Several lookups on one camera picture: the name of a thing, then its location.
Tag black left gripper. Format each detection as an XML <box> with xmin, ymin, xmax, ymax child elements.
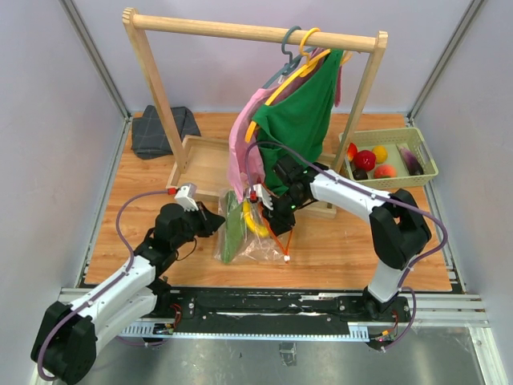
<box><xmin>172</xmin><ymin>201</ymin><xmax>226</xmax><ymax>249</ymax></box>

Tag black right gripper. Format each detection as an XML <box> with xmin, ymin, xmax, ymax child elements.
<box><xmin>261</xmin><ymin>188</ymin><xmax>308</xmax><ymax>238</ymax></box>

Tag yellow fake banana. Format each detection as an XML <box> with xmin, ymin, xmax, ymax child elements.
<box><xmin>242</xmin><ymin>201</ymin><xmax>269</xmax><ymax>237</ymax></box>

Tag green fake lettuce leaf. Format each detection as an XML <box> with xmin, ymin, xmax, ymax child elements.
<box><xmin>220</xmin><ymin>190</ymin><xmax>246</xmax><ymax>263</ymax></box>

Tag clear zip top bag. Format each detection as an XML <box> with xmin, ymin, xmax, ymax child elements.
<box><xmin>213</xmin><ymin>190</ymin><xmax>291</xmax><ymax>264</ymax></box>

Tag small dark fake plum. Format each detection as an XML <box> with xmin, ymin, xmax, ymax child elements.
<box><xmin>352</xmin><ymin>168</ymin><xmax>369</xmax><ymax>180</ymax></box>

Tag red fake chili pepper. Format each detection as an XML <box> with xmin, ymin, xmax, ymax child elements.
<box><xmin>346</xmin><ymin>143</ymin><xmax>358</xmax><ymax>162</ymax></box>

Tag red fake apple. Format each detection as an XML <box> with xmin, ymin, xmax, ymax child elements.
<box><xmin>353</xmin><ymin>150</ymin><xmax>377</xmax><ymax>172</ymax></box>

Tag orange fake peach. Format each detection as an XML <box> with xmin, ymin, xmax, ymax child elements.
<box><xmin>373</xmin><ymin>164</ymin><xmax>398</xmax><ymax>179</ymax></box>

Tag yellow fake lemon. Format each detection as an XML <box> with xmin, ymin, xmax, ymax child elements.
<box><xmin>372</xmin><ymin>145</ymin><xmax>388</xmax><ymax>164</ymax></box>

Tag dark purple fake eggplant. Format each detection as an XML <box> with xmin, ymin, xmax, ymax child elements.
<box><xmin>397</xmin><ymin>145</ymin><xmax>424</xmax><ymax>176</ymax></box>

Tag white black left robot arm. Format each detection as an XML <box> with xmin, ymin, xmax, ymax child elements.
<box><xmin>30</xmin><ymin>202</ymin><xmax>225</xmax><ymax>384</ymax></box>

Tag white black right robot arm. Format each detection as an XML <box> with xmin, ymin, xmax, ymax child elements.
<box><xmin>263</xmin><ymin>156</ymin><xmax>431</xmax><ymax>321</ymax></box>

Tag wooden clothes rack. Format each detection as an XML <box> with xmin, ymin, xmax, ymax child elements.
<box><xmin>122</xmin><ymin>6</ymin><xmax>389</xmax><ymax>220</ymax></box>

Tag pink shirt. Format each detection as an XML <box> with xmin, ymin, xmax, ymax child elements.
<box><xmin>227</xmin><ymin>47</ymin><xmax>344</xmax><ymax>203</ymax></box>

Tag green sleeveless shirt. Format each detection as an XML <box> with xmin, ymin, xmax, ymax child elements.
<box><xmin>253</xmin><ymin>50</ymin><xmax>343</xmax><ymax>196</ymax></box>

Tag dark grey folded cloth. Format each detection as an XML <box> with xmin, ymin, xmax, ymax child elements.
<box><xmin>131</xmin><ymin>105</ymin><xmax>201</xmax><ymax>160</ymax></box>

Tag light green plastic basket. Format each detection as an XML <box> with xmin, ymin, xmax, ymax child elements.
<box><xmin>343</xmin><ymin>128</ymin><xmax>438</xmax><ymax>189</ymax></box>

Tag yellow clothes hanger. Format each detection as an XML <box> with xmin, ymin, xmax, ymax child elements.
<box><xmin>244</xmin><ymin>27</ymin><xmax>353</xmax><ymax>143</ymax></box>

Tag grey-green clothes hanger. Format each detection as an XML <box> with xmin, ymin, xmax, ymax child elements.
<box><xmin>261</xmin><ymin>25</ymin><xmax>304</xmax><ymax>91</ymax></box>

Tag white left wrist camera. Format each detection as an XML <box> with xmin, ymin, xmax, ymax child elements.
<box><xmin>175</xmin><ymin>183</ymin><xmax>199</xmax><ymax>212</ymax></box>

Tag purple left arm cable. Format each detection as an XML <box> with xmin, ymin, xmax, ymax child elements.
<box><xmin>36</xmin><ymin>188</ymin><xmax>177</xmax><ymax>380</ymax></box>

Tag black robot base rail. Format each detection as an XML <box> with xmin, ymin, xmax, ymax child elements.
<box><xmin>119</xmin><ymin>285</ymin><xmax>413</xmax><ymax>334</ymax></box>

